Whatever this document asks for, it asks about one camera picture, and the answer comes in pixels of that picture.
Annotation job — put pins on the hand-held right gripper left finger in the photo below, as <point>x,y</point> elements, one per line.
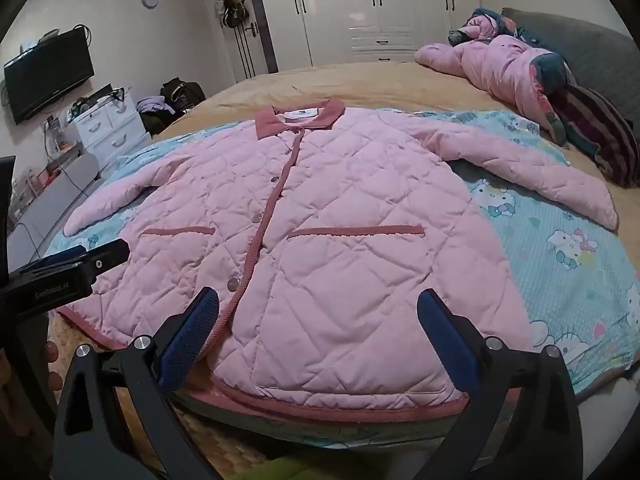
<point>192,330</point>

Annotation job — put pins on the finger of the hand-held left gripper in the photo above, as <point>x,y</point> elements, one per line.
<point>100,257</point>

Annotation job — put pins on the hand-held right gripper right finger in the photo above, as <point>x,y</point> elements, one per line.
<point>445,335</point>

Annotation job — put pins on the pink quilted jacket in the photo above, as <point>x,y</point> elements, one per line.
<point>310,210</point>

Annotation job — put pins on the person's left hand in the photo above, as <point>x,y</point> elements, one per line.
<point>52,352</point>

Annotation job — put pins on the grey low cabinet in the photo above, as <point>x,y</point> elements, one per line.
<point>65,182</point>

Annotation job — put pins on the woven straw mat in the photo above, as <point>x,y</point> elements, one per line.
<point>235,440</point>

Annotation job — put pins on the cartoon cat printed blanket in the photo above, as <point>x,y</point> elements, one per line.
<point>550,270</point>

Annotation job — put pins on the white drawer cabinet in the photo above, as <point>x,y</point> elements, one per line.
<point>107,130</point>

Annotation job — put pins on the purple garment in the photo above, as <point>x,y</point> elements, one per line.
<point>152,105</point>

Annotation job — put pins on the person's green clothing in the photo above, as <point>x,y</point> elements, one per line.
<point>300,470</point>

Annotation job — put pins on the black bag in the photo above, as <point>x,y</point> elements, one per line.
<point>182,94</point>

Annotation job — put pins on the black flat television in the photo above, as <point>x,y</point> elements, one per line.
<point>47,77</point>

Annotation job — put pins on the dark striped pillow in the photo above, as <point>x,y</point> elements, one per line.
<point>600,130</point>

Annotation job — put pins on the pink floral quilt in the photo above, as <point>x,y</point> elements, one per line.
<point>500,65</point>

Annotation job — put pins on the room door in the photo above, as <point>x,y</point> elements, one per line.
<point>260,25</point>

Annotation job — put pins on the hanging dark bags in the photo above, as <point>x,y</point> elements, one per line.
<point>232,7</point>

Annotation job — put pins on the grey padded headboard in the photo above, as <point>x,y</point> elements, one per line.
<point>590,50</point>

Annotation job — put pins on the white wardrobe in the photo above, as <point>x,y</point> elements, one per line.
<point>350,10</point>

